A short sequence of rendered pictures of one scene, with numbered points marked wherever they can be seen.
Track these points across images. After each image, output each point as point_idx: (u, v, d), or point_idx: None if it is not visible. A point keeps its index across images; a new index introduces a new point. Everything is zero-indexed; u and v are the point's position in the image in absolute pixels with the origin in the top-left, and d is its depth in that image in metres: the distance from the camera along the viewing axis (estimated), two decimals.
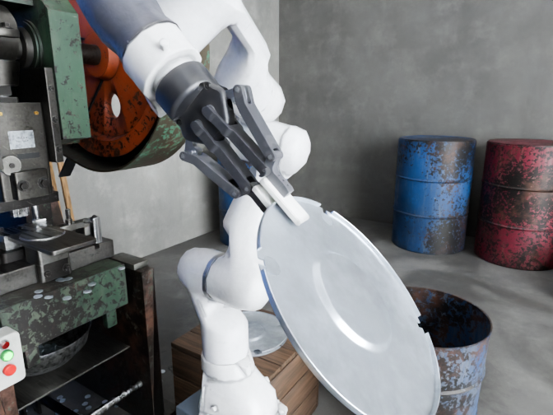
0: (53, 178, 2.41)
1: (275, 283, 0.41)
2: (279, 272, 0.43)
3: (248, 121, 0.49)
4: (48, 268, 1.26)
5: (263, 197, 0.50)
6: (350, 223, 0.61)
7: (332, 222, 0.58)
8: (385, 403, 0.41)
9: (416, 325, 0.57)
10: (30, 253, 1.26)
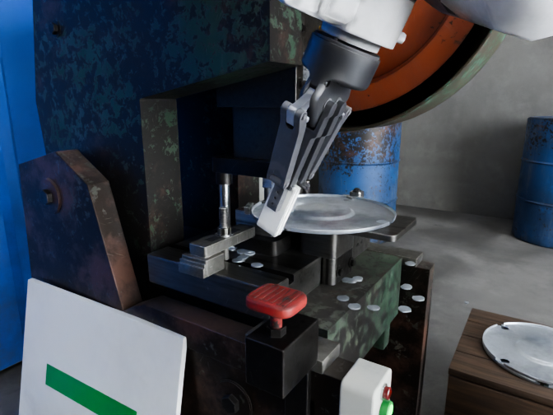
0: None
1: (339, 198, 0.98)
2: (344, 200, 0.96)
3: (331, 139, 0.51)
4: (339, 263, 0.84)
5: (291, 200, 0.51)
6: (378, 225, 0.75)
7: (378, 222, 0.79)
8: None
9: (286, 227, 0.76)
10: (315, 240, 0.83)
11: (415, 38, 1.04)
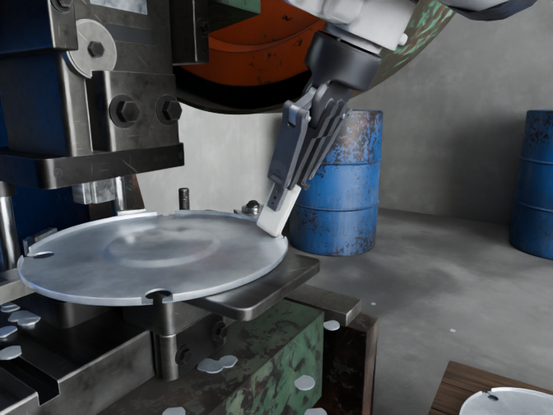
0: None
1: (37, 262, 0.44)
2: None
3: (332, 140, 0.51)
4: (184, 340, 0.47)
5: (291, 200, 0.51)
6: (197, 210, 0.63)
7: (171, 217, 0.61)
8: None
9: (273, 239, 0.52)
10: None
11: (247, 30, 0.80)
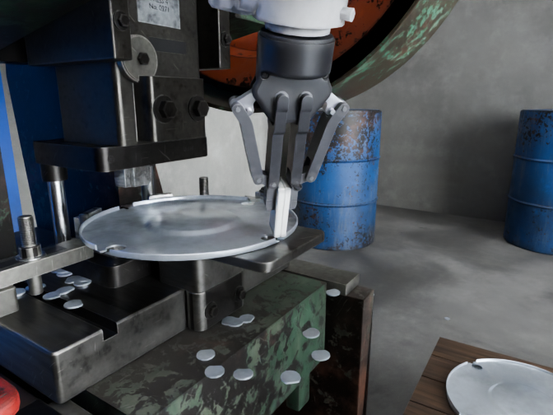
0: None
1: None
2: None
3: (324, 139, 0.47)
4: (211, 298, 0.56)
5: (282, 201, 0.50)
6: (84, 238, 0.50)
7: None
8: None
9: (132, 208, 0.66)
10: (174, 263, 0.56)
11: None
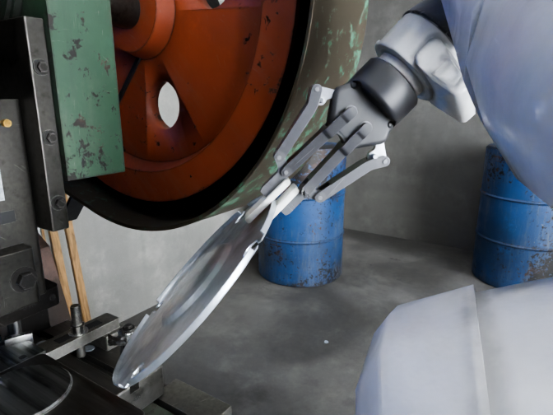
0: None
1: (258, 234, 0.46)
2: None
3: None
4: None
5: (284, 193, 0.53)
6: (113, 381, 0.48)
7: None
8: None
9: None
10: None
11: (232, 90, 0.73)
